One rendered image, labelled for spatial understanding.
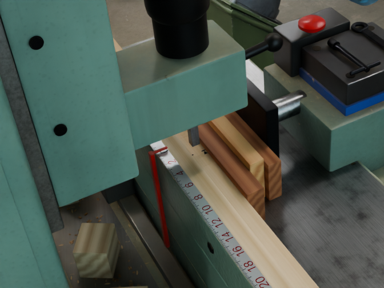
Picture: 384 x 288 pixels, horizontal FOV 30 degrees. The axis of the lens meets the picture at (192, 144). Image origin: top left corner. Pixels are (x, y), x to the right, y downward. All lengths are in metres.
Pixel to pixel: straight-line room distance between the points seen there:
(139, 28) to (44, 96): 2.26
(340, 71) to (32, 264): 0.37
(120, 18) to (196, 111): 2.23
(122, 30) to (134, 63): 2.16
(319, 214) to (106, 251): 0.24
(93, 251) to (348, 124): 0.31
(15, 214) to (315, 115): 0.35
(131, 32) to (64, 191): 2.20
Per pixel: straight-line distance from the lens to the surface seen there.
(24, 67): 0.56
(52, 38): 0.55
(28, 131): 0.58
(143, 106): 0.66
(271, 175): 0.74
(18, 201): 0.57
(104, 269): 0.83
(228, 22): 1.39
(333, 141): 0.77
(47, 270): 0.63
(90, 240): 0.83
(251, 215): 0.70
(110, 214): 0.92
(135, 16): 2.91
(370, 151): 0.82
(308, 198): 0.77
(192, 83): 0.67
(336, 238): 0.73
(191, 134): 0.75
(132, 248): 0.87
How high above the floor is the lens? 1.44
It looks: 40 degrees down
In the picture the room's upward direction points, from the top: 7 degrees counter-clockwise
